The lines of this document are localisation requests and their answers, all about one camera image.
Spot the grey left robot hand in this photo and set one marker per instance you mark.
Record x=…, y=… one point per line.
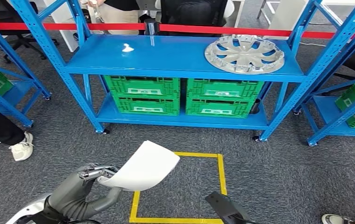
x=69, y=198

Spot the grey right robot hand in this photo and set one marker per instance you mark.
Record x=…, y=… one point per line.
x=227, y=210

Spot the white curved plastic part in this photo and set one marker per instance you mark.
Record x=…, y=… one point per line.
x=143, y=167

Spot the blue metal shelf rack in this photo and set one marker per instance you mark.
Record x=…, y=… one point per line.
x=323, y=108
x=165, y=55
x=16, y=92

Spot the yellow floor tape square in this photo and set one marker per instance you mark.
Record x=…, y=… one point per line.
x=222, y=173

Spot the black cylinder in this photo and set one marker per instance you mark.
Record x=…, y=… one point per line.
x=255, y=106

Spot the silver wheel hubcap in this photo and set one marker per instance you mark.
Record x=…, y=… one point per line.
x=244, y=55

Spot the white desk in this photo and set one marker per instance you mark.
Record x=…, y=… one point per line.
x=56, y=21
x=282, y=15

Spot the red barrier belt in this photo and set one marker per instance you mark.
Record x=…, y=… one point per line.
x=196, y=29

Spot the black mesh office chair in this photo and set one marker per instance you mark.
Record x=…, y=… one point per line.
x=193, y=14

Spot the black barrier post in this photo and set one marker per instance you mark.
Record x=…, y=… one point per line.
x=151, y=28

